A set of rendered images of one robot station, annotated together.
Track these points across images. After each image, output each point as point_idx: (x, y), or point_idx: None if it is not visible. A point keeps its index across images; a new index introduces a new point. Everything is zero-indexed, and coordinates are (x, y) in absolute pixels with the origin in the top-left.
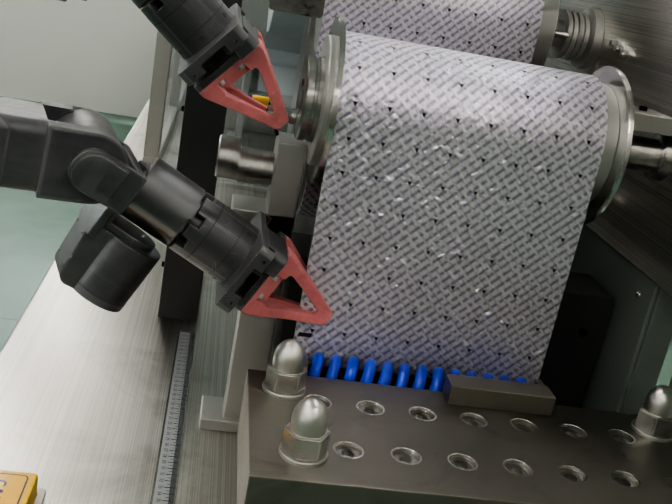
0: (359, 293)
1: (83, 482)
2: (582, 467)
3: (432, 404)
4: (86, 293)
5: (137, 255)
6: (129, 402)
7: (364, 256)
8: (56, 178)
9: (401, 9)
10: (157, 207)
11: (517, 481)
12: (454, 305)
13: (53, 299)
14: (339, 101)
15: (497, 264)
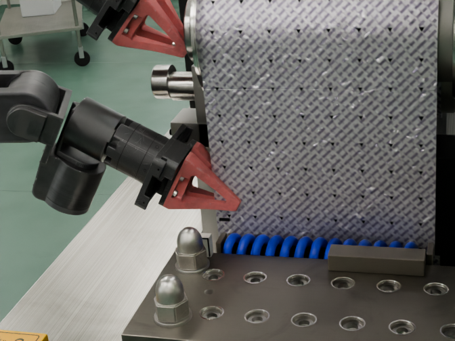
0: (257, 183)
1: (87, 339)
2: (417, 321)
3: (313, 271)
4: (52, 203)
5: (78, 172)
6: (146, 277)
7: (252, 152)
8: (3, 128)
9: None
10: (82, 137)
11: (342, 335)
12: (339, 185)
13: (124, 197)
14: (199, 33)
15: (367, 146)
